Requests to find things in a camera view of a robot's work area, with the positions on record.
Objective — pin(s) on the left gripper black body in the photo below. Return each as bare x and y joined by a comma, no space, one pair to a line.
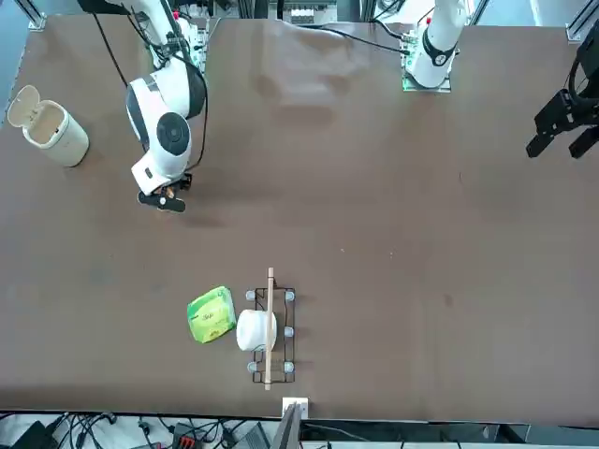
590,70

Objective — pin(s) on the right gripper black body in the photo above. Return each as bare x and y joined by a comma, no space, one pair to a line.
161,202

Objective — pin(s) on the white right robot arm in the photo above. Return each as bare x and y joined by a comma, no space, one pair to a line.
173,135

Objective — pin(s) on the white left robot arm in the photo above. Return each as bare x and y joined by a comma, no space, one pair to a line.
437,47

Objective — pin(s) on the beige lidded desktop bin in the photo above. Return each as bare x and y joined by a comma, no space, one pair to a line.
65,140

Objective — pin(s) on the green tissue pack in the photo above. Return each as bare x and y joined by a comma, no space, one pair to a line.
210,318

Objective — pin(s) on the orange black plug adapter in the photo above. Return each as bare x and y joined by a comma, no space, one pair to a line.
185,437

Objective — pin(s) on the aluminium corner bracket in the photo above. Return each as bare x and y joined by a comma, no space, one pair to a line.
37,16
580,25

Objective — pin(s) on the aluminium frame post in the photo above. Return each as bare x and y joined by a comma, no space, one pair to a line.
287,425

